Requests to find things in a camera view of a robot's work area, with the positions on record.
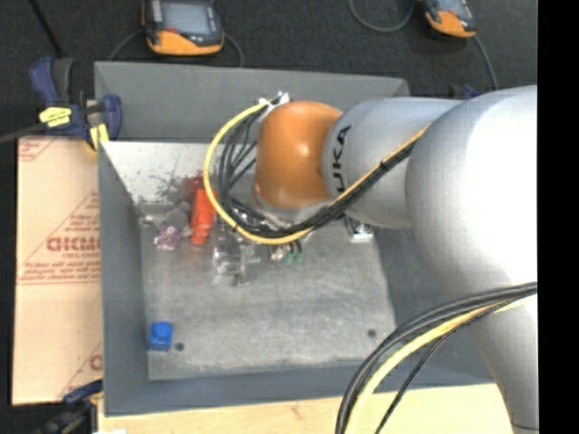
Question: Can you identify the grey metal bin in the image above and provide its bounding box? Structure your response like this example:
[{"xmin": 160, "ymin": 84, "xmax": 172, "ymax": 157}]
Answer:
[{"xmin": 93, "ymin": 60, "xmax": 498, "ymax": 416}]

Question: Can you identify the purple and clear small packet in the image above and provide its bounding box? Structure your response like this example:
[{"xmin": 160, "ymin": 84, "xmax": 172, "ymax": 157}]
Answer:
[{"xmin": 153, "ymin": 223, "xmax": 183, "ymax": 252}]

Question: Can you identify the orange plastic toy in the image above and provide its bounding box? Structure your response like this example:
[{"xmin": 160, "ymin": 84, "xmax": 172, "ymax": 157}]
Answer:
[{"xmin": 189, "ymin": 188, "xmax": 218, "ymax": 247}]

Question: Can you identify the grey small lump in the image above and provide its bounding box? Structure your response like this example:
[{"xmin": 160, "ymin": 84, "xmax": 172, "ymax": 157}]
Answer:
[{"xmin": 165, "ymin": 201, "xmax": 193, "ymax": 232}]

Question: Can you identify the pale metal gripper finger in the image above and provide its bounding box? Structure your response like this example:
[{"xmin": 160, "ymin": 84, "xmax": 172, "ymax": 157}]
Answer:
[
  {"xmin": 232, "ymin": 241, "xmax": 258, "ymax": 288},
  {"xmin": 211, "ymin": 234, "xmax": 234, "ymax": 277}
]

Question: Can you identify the brown cardboard board red print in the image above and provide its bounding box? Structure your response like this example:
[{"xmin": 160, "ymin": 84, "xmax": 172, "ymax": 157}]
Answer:
[{"xmin": 11, "ymin": 134, "xmax": 105, "ymax": 406}]

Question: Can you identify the blue small block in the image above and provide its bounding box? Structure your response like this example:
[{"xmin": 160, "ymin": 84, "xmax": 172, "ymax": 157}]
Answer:
[{"xmin": 147, "ymin": 321, "xmax": 175, "ymax": 352}]

